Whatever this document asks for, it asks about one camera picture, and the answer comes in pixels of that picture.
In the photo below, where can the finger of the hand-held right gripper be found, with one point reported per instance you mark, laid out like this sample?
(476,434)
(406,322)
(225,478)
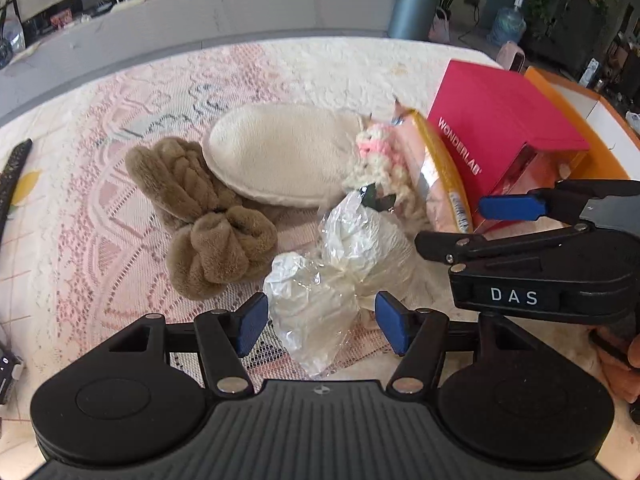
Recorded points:
(510,207)
(445,246)

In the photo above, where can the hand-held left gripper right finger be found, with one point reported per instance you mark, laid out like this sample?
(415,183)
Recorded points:
(392,322)

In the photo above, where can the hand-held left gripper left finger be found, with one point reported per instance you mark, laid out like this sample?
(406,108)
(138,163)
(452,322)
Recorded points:
(252,322)

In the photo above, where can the clear plastic bag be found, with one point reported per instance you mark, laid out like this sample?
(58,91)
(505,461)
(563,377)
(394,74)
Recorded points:
(325,270)

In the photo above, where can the person's right hand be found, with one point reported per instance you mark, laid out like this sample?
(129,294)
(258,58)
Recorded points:
(620,377)

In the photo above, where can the pink and yellow snack packet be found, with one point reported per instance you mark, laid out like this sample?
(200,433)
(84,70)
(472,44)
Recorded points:
(437,180)

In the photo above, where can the magenta cardboard box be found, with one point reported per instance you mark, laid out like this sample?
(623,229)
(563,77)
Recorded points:
(500,130)

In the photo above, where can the pink and white crochet doll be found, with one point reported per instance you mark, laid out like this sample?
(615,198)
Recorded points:
(375,160)

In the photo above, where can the brown braided plush slipper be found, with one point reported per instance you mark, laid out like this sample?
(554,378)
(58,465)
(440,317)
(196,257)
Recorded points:
(200,220)

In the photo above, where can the orange tray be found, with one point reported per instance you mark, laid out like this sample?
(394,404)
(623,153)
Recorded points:
(600,130)

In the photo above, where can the cream oval plush pad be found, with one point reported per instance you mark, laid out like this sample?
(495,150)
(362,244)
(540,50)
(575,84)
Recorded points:
(280,155)

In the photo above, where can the large water jug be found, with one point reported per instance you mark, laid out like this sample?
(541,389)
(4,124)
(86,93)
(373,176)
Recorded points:
(507,25)

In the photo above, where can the pale pink bag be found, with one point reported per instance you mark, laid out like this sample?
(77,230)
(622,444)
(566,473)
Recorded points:
(440,25)

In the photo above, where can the blue-grey round bin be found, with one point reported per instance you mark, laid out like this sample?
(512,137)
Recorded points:
(412,10)

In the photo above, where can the white lace tablecloth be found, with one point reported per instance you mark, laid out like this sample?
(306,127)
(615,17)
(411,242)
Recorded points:
(125,110)

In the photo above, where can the small grey device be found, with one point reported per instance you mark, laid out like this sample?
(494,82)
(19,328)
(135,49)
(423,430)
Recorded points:
(7,372)

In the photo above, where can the black remote control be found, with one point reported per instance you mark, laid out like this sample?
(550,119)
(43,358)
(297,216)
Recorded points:
(12,175)

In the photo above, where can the grey long low bench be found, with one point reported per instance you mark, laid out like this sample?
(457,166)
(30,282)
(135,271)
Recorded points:
(200,15)

